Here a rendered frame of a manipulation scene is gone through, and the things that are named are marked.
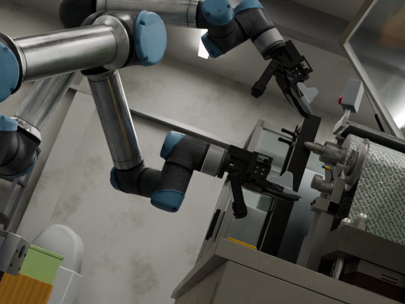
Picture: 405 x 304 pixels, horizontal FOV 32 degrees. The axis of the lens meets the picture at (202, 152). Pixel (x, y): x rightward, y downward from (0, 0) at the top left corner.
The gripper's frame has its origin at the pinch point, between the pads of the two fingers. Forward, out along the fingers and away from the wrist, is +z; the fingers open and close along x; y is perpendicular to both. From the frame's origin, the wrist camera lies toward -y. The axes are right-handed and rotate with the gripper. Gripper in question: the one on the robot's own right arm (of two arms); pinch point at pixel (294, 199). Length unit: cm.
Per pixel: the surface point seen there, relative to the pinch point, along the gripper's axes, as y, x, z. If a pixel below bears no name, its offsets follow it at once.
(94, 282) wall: -16, 725, -101
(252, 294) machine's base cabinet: -27.9, -25.9, -5.8
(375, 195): 8.0, -0.3, 19.1
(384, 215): 4.1, -0.2, 22.5
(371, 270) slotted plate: -13.5, -18.9, 18.0
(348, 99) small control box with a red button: 54, 58, 15
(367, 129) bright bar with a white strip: 35.2, 30.1, 18.8
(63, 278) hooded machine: -25, 643, -128
